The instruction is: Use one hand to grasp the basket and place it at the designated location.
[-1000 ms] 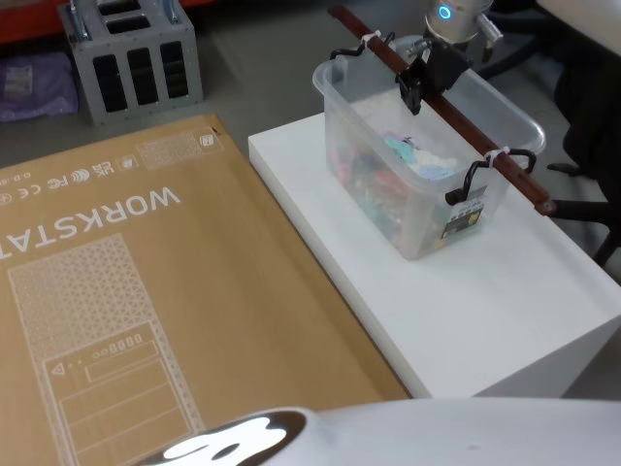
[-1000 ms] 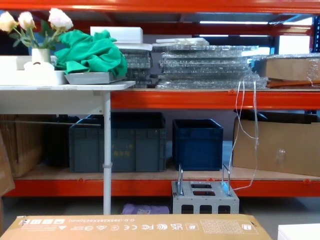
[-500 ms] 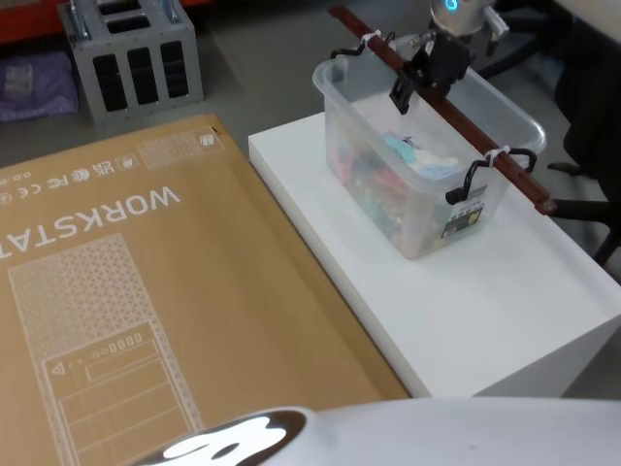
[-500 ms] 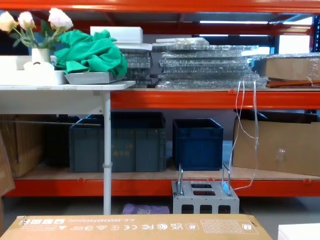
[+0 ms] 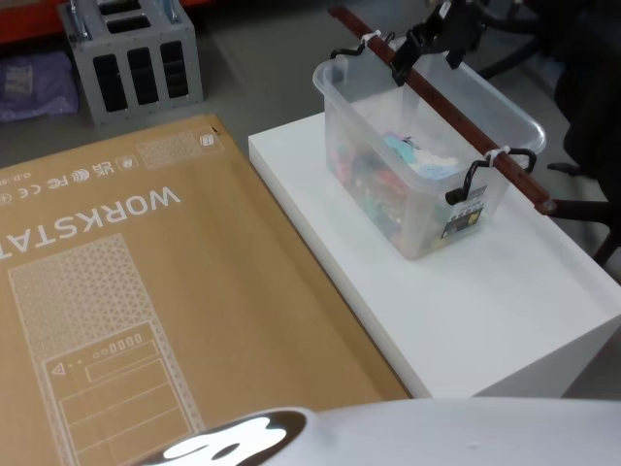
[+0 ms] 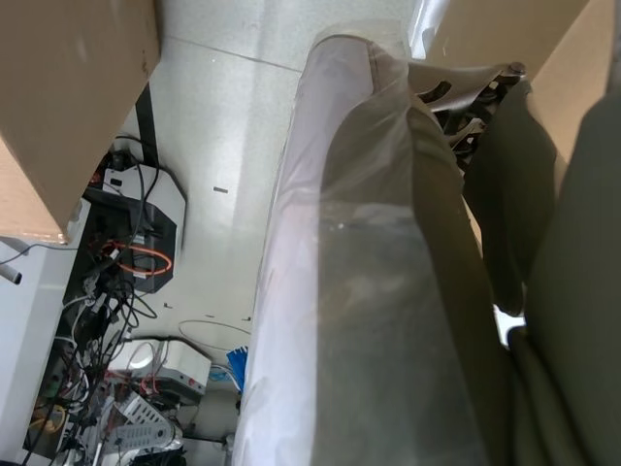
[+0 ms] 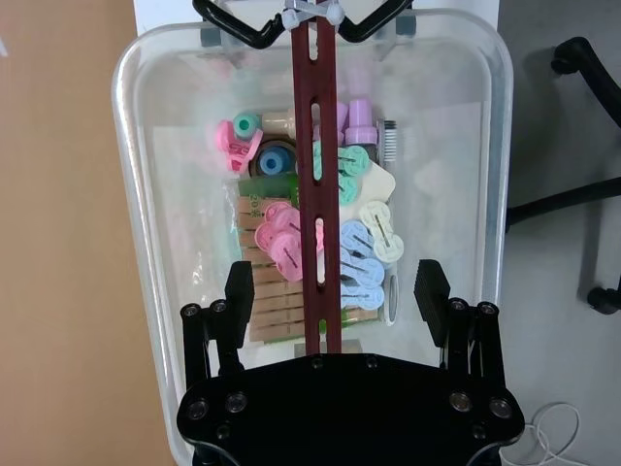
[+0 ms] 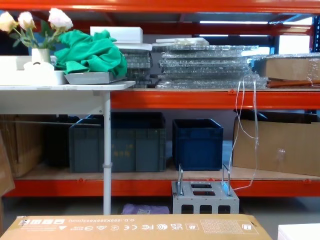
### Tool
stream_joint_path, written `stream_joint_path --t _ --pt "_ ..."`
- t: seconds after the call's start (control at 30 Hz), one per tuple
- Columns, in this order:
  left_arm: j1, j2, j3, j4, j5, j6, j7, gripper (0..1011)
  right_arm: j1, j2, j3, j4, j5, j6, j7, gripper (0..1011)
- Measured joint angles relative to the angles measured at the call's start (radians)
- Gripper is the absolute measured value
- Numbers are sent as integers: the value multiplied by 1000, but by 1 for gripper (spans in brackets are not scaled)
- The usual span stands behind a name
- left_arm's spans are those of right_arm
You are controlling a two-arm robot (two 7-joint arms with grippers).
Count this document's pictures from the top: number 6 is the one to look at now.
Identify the white box device, red button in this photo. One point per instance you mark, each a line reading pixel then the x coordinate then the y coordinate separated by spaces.
pixel 186 361

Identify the black table cloth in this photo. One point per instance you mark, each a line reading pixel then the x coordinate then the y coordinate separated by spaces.
pixel 577 291

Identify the black flat post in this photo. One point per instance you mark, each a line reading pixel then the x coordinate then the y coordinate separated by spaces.
pixel 147 121

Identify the grey perforated metal plate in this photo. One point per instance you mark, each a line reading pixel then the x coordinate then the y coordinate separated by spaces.
pixel 138 422

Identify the blue bristled item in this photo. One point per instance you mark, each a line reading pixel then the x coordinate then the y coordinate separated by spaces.
pixel 238 361

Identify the white cabinet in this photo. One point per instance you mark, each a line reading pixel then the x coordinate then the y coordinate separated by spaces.
pixel 34 340

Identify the dark swivel chair base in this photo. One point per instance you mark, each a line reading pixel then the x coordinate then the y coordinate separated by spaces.
pixel 451 104

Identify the white rod with black tip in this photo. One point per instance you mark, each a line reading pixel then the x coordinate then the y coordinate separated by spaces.
pixel 10 274

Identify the black and white floor device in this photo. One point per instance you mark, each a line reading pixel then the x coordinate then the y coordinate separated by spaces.
pixel 165 204

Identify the brown cardboard box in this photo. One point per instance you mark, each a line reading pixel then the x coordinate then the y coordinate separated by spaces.
pixel 485 29
pixel 73 97

